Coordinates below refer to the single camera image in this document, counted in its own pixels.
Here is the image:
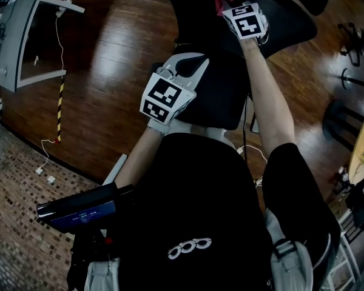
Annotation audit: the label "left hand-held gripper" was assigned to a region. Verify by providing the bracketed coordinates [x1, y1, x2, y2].
[139, 52, 211, 136]

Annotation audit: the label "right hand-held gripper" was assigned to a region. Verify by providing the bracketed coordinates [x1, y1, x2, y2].
[220, 0, 269, 40]

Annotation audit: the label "person's right forearm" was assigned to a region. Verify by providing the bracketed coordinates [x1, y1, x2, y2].
[239, 38, 297, 158]

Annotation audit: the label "person's left forearm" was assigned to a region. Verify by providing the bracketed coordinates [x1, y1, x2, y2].
[113, 127, 166, 188]

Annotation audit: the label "black office chair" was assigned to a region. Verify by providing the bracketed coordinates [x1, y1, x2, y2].
[172, 45, 253, 131]
[336, 21, 364, 68]

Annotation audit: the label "person's grey trousers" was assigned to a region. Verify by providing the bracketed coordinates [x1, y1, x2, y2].
[166, 119, 241, 149]

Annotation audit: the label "black chair armrest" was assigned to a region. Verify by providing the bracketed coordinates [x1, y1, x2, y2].
[249, 110, 260, 133]

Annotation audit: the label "white metal bar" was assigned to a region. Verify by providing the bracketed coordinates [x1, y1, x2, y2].
[102, 153, 129, 186]

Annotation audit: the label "person's black shirt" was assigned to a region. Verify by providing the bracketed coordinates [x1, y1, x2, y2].
[109, 132, 342, 291]

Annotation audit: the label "white power strip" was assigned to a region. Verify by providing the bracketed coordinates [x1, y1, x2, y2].
[55, 0, 74, 18]

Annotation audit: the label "black coat rack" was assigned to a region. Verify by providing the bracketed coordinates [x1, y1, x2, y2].
[340, 68, 364, 90]

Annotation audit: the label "black tablet device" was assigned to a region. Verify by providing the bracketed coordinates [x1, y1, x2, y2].
[36, 182, 135, 233]

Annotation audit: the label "round wooden table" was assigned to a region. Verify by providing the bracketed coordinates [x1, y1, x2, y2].
[322, 98, 364, 188]

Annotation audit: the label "white coiled cable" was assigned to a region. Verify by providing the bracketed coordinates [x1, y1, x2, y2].
[236, 144, 268, 188]

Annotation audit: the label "long white cable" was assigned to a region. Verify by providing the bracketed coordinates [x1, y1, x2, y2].
[55, 0, 101, 85]

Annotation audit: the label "yellow black striped cable cover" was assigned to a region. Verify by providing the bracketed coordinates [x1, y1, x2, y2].
[55, 82, 65, 144]

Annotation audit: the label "white cable with plug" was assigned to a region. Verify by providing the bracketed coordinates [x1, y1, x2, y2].
[35, 138, 60, 176]

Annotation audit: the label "white desk frame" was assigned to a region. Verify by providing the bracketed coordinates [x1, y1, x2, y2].
[0, 0, 86, 94]

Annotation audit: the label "black chest mount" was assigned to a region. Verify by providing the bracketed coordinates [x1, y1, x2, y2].
[66, 222, 123, 291]

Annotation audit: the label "grey shoulder strap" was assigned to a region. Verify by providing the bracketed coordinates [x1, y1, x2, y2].
[263, 207, 315, 291]
[84, 257, 123, 291]

